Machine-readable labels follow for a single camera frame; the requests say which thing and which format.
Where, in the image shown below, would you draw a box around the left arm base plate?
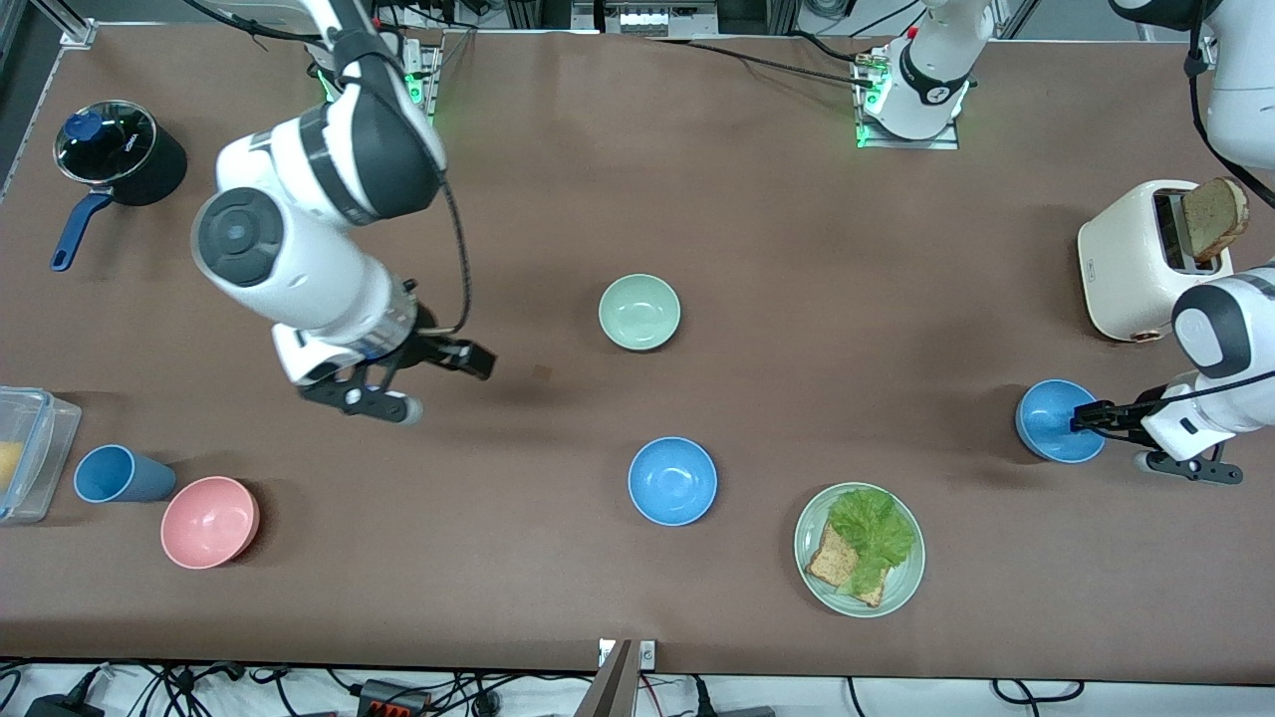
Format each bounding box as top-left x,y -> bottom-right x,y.
855,50 -> 962,150

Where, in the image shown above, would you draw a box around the grey electronics box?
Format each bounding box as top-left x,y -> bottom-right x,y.
598,0 -> 720,39

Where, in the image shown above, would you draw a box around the clear plastic container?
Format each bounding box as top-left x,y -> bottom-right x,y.
0,386 -> 83,526

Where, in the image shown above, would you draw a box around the brown toast slice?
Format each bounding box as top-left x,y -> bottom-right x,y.
1182,177 -> 1250,263

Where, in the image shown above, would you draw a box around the black box red buttons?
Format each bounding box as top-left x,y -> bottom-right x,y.
357,679 -> 431,717

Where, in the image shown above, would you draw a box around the green lettuce leaf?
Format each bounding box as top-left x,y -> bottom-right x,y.
829,487 -> 916,597

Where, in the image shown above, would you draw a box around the blue bowl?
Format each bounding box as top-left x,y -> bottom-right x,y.
1015,379 -> 1108,464
628,436 -> 718,527

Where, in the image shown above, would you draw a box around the black pot blue handle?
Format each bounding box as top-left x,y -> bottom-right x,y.
51,100 -> 188,273

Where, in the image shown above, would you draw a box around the green bowl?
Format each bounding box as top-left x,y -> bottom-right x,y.
599,274 -> 682,352

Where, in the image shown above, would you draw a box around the green plate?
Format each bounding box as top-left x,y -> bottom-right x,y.
794,482 -> 926,618

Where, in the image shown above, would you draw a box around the brown bread slice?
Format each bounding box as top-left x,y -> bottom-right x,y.
805,523 -> 888,608

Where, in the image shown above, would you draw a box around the black table cable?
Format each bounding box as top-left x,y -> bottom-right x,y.
647,36 -> 880,89

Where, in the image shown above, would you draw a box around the glass lid blue knob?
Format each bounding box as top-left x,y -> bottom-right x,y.
52,100 -> 157,186

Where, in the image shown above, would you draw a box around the grey metal pole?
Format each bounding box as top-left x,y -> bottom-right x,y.
573,639 -> 638,717

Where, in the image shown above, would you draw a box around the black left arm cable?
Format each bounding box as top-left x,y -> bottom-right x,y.
1091,0 -> 1275,411

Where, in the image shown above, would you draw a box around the cream white toaster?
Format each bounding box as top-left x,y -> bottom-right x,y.
1078,179 -> 1236,345

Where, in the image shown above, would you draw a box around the pink bowl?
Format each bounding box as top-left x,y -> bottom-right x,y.
160,476 -> 261,571

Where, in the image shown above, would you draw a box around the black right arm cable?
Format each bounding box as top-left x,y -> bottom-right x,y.
184,0 -> 473,338

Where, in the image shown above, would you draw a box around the blue cup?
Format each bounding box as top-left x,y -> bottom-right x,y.
74,444 -> 178,505

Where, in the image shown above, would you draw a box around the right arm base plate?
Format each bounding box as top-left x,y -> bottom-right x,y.
317,40 -> 441,125

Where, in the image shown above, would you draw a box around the aluminium frame profile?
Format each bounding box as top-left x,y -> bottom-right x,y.
30,0 -> 98,49

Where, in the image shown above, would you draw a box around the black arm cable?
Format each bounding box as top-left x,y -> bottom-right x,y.
184,0 -> 473,338
1091,0 -> 1275,411

